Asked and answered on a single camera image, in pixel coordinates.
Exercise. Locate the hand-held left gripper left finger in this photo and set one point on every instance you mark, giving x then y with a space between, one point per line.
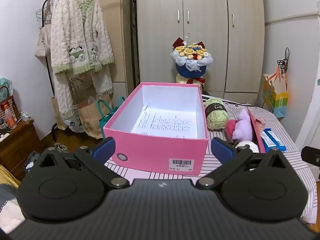
105 148

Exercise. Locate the orange drink bottle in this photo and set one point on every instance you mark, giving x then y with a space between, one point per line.
10 120

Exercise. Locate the white green fleece pajama top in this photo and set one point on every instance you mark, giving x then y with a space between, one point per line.
75 30

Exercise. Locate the cream tote bag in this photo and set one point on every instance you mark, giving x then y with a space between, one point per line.
42 45

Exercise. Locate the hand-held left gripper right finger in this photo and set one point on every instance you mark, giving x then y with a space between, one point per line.
222 150

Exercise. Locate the purple plush toy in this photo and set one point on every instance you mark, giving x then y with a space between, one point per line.
243 127

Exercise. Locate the teal tissue packet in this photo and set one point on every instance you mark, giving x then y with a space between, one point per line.
5 82

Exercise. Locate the yellow blanket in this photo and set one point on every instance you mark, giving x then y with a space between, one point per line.
7 175

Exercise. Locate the white panda plush toy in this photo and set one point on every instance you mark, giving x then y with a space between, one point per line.
246 145

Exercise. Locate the pink brown fluffy scrunchie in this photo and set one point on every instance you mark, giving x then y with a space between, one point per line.
262 123

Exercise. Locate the pink fluffy pompom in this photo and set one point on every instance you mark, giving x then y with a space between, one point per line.
231 127

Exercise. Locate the brown paper bag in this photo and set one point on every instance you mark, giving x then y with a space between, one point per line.
90 120

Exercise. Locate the yellow flower bouquet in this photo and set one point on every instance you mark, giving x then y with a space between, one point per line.
191 67

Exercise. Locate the blue wet wipes packet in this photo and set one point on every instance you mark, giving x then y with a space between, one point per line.
272 140

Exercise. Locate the pink box lid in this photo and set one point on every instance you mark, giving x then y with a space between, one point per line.
256 130

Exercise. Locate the wooden cabinet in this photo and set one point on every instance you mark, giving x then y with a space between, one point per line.
17 145

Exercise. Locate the grey shoe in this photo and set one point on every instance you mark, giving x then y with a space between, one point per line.
61 147

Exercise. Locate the green yarn ball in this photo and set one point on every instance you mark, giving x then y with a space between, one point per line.
217 118

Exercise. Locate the teal gift bag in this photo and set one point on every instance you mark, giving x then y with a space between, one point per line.
105 125

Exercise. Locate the white fleece pajama pants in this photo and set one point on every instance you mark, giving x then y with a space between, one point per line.
100 80

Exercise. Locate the printed paper sheet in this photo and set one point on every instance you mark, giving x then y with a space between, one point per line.
165 123

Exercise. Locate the colourful striped gift bag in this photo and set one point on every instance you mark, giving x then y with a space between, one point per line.
277 100

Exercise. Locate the pink cardboard box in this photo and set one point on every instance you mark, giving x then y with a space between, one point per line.
155 152

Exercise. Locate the black clothes rack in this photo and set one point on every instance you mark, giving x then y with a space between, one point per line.
51 85

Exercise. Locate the red woven basket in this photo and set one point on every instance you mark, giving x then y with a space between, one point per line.
5 102

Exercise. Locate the beige wardrobe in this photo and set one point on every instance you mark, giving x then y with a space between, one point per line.
207 30

